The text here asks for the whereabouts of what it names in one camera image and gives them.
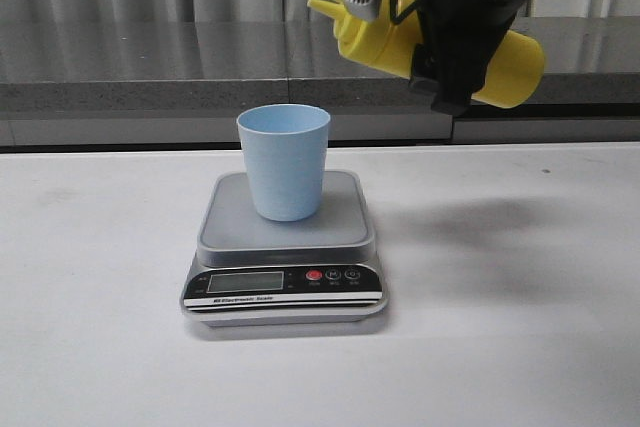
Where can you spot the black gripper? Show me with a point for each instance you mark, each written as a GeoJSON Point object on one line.
{"type": "Point", "coordinates": [459, 38]}

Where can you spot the yellow squeeze bottle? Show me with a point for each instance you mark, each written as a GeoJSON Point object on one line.
{"type": "Point", "coordinates": [511, 76]}

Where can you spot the grey digital kitchen scale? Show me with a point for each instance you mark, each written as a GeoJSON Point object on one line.
{"type": "Point", "coordinates": [250, 271]}

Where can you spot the grey stone counter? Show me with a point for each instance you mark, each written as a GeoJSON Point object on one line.
{"type": "Point", "coordinates": [153, 85]}

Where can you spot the light blue plastic cup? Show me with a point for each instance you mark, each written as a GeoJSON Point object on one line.
{"type": "Point", "coordinates": [284, 148]}

